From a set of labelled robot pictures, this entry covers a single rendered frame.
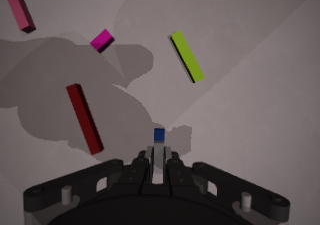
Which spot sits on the pink rod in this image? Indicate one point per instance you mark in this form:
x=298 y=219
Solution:
x=22 y=15

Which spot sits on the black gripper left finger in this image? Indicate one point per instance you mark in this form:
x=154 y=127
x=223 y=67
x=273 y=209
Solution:
x=45 y=201

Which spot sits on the lime green rod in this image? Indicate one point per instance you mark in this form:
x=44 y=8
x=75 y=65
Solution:
x=186 y=56

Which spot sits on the dark red rod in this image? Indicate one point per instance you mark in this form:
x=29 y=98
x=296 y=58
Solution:
x=85 y=118

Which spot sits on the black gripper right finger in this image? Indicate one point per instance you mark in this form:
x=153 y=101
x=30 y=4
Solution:
x=255 y=204

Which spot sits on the grey rod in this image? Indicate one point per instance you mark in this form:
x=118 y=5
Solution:
x=158 y=157

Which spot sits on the small magenta block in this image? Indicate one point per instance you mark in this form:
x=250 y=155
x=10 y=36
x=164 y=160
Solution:
x=102 y=41

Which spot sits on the small blue cube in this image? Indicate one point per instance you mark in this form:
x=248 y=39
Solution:
x=159 y=134

